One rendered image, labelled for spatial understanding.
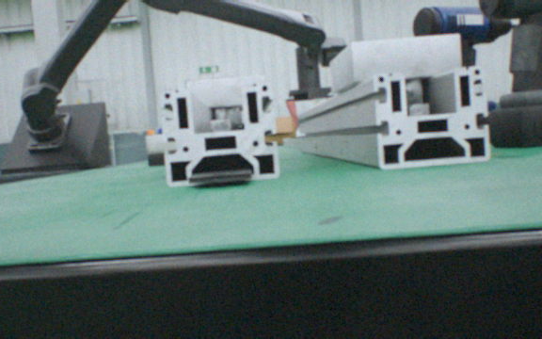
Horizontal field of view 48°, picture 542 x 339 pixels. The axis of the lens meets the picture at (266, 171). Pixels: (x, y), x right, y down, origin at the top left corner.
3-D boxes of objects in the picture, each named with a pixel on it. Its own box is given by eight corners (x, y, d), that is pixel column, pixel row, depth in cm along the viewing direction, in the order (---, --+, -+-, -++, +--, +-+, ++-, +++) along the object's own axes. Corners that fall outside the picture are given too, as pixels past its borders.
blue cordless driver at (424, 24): (414, 149, 99) (405, 11, 98) (507, 139, 107) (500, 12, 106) (446, 148, 92) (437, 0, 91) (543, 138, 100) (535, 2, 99)
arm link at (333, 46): (299, 14, 149) (309, 34, 143) (345, 12, 152) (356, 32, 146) (294, 56, 158) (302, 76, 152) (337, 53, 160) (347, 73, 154)
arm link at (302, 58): (292, 45, 155) (297, 41, 149) (318, 44, 156) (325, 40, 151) (294, 73, 155) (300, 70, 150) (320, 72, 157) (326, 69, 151)
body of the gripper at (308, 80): (332, 94, 150) (329, 63, 150) (291, 97, 150) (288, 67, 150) (328, 96, 157) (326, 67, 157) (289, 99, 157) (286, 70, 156)
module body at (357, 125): (301, 152, 135) (297, 113, 134) (346, 148, 135) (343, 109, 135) (379, 169, 55) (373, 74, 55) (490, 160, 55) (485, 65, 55)
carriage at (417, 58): (333, 116, 78) (329, 61, 77) (420, 108, 78) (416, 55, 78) (356, 109, 62) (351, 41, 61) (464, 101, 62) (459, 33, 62)
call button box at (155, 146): (153, 165, 126) (151, 134, 126) (201, 161, 126) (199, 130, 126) (148, 167, 118) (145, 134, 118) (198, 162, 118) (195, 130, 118)
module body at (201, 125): (215, 159, 134) (211, 120, 134) (260, 155, 135) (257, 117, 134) (167, 186, 54) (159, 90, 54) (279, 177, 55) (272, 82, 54)
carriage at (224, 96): (199, 131, 102) (195, 89, 102) (264, 125, 102) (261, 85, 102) (189, 129, 86) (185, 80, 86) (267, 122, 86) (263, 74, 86)
